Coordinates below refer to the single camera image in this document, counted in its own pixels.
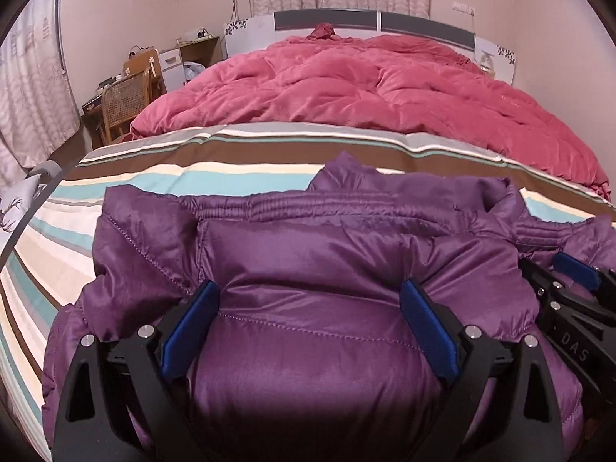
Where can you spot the pink red quilt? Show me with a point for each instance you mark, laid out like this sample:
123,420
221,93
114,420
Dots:
387,83

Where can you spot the purple down jacket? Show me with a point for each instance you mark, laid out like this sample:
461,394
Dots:
308,356

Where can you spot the white wall socket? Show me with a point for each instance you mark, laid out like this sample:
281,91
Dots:
463,8

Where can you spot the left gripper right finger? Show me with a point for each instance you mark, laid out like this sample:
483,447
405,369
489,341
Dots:
498,401

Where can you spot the white grey headboard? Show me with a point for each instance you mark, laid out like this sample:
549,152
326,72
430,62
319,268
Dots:
259,32

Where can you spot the side window curtain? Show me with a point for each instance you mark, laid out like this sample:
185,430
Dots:
38,112

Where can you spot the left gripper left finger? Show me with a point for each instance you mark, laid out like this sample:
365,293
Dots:
128,400

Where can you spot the clear plastic water jug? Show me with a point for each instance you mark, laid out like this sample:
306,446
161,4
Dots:
192,69

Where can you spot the wooden rattan chair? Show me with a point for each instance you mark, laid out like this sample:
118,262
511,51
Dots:
124,100

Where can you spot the white bedside cabinet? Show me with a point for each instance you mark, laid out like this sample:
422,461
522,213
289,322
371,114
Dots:
205,51

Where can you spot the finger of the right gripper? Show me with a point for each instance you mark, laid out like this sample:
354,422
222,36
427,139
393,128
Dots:
599,282
539,281

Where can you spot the striped bed sheet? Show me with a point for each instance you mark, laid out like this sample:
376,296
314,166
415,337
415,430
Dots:
47,259

